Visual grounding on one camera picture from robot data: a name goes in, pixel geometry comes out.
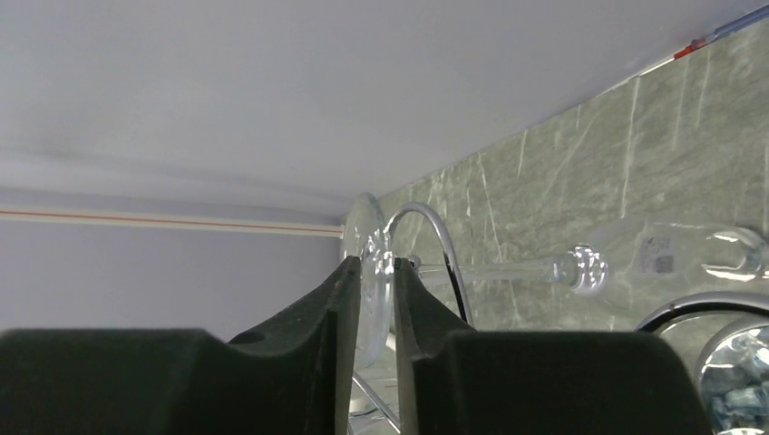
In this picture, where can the white PVC pipe frame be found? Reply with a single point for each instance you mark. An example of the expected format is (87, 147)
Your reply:
(719, 33)

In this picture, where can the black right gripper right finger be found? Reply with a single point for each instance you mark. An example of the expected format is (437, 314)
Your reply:
(453, 379)

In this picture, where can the chrome wine glass rack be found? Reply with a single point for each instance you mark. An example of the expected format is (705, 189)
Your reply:
(664, 313)

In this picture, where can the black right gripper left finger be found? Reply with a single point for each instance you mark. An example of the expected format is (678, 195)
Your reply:
(291, 374)

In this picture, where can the clear wine glass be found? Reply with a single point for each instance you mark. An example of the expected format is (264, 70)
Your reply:
(624, 264)
(732, 377)

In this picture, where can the white diagonal pole red stripe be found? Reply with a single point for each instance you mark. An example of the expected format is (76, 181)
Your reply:
(103, 218)

